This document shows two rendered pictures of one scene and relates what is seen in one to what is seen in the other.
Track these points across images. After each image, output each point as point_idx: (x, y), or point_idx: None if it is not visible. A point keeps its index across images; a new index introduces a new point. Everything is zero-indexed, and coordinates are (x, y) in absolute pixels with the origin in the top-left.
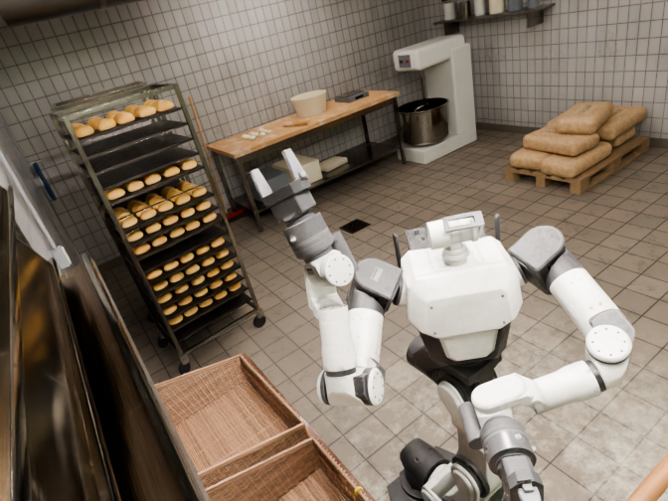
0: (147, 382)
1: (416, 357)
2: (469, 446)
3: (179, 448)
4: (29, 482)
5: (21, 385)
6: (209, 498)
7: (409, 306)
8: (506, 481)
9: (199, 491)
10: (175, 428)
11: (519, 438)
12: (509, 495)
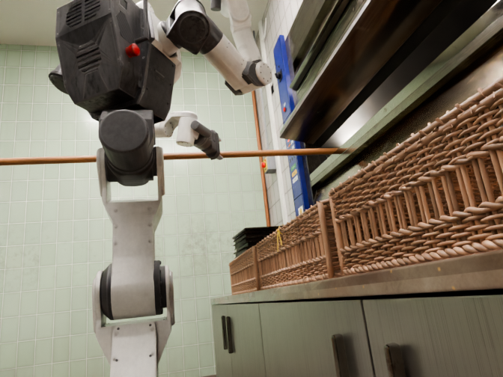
0: (357, 11)
1: (153, 123)
2: (211, 133)
3: (331, 51)
4: (319, 33)
5: (331, 10)
6: (322, 72)
7: (180, 52)
8: (216, 133)
9: (322, 66)
10: (340, 43)
11: None
12: (218, 139)
